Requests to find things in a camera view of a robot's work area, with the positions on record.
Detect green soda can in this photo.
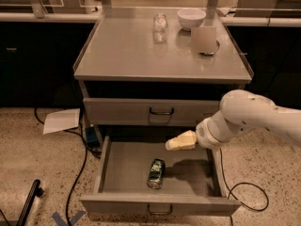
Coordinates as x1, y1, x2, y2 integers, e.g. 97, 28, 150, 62
147, 158, 166, 189

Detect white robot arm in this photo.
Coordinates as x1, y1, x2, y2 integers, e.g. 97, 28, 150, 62
166, 89, 301, 151

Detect open grey middle drawer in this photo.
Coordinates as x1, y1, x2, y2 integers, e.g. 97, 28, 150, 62
81, 137, 241, 217

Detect grey metal drawer cabinet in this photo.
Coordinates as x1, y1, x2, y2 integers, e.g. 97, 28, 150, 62
72, 7, 254, 218

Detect closed grey top drawer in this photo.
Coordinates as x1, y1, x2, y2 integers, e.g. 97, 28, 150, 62
84, 98, 218, 126

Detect dark counter cabinet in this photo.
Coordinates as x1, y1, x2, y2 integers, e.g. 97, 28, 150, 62
0, 22, 93, 107

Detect blue power box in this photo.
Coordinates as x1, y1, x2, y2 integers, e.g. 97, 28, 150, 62
86, 127, 100, 148

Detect clear glass jar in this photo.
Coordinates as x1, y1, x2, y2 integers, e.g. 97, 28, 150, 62
153, 13, 168, 32

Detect white ceramic bowl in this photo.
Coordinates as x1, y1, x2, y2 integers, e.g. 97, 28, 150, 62
177, 8, 206, 31

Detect white paper sheet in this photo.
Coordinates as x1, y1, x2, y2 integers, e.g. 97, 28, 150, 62
43, 108, 80, 135

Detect blue tape cross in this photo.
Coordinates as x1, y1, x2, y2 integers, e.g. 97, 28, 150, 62
51, 210, 87, 226

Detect black bar on floor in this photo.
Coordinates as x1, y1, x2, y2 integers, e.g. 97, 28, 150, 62
16, 179, 44, 226

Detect black cable left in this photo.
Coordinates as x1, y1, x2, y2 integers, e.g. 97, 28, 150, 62
33, 107, 103, 226

